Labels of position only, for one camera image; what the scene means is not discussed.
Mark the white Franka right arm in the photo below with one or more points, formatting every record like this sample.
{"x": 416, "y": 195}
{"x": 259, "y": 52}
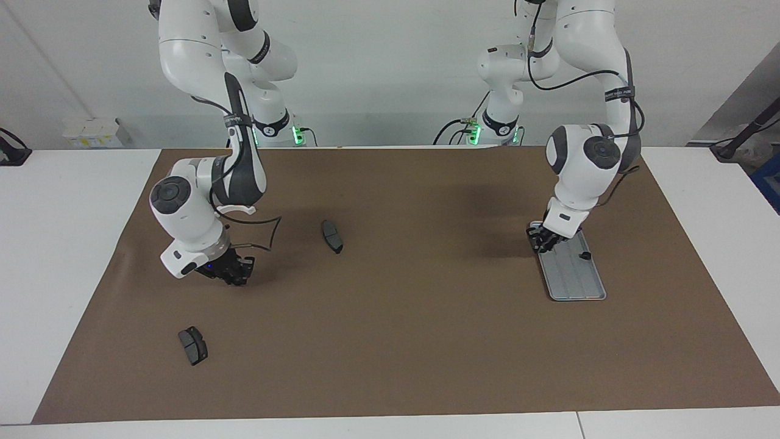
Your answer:
{"x": 189, "y": 225}

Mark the blue crate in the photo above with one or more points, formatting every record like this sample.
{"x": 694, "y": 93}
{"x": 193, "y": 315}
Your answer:
{"x": 769, "y": 183}

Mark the white wall box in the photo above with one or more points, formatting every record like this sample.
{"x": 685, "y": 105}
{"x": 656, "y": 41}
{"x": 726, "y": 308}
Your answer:
{"x": 91, "y": 133}

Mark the black pole stand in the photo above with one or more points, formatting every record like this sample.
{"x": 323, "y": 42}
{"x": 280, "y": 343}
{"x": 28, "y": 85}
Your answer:
{"x": 746, "y": 131}

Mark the single grey brake pad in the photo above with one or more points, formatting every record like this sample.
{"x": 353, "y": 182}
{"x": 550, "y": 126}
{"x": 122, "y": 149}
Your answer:
{"x": 332, "y": 236}

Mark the white Franka left arm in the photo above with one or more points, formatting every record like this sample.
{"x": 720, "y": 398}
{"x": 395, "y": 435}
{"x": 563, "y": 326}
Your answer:
{"x": 585, "y": 177}

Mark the brown table mat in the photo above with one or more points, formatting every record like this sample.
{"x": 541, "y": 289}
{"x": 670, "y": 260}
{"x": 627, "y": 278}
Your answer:
{"x": 396, "y": 341}

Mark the silver metal tray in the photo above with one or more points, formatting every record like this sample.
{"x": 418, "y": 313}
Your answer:
{"x": 573, "y": 277}

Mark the stacked grey brake pad pair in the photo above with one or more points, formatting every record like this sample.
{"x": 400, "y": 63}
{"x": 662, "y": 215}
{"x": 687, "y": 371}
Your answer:
{"x": 194, "y": 346}

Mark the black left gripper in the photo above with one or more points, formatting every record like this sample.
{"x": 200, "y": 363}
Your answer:
{"x": 553, "y": 236}

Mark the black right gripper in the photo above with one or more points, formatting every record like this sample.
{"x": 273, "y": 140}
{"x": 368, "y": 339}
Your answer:
{"x": 224, "y": 267}

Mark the black table clamp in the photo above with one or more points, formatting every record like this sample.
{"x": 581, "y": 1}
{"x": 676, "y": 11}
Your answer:
{"x": 12, "y": 152}

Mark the white curved plastic bracket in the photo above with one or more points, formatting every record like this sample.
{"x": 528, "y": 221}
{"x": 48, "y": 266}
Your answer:
{"x": 244, "y": 209}

